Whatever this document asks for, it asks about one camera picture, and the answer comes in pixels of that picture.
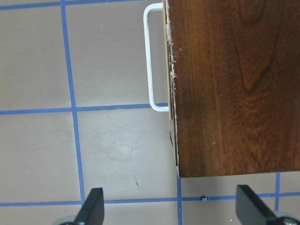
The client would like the dark wooden drawer cabinet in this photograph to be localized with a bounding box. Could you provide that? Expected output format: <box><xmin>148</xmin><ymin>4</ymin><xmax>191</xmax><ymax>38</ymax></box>
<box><xmin>167</xmin><ymin>0</ymin><xmax>300</xmax><ymax>178</ymax></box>

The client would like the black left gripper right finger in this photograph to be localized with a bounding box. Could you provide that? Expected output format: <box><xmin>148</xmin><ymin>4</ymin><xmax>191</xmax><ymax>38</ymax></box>
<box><xmin>235</xmin><ymin>185</ymin><xmax>281</xmax><ymax>225</ymax></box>

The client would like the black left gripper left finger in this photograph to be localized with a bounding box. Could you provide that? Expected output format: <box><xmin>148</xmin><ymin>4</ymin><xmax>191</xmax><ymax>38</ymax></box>
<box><xmin>73</xmin><ymin>187</ymin><xmax>105</xmax><ymax>225</ymax></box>

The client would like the light wood drawer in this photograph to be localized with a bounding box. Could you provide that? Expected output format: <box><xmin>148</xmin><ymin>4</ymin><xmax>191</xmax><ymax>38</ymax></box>
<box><xmin>142</xmin><ymin>0</ymin><xmax>179</xmax><ymax>172</ymax></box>

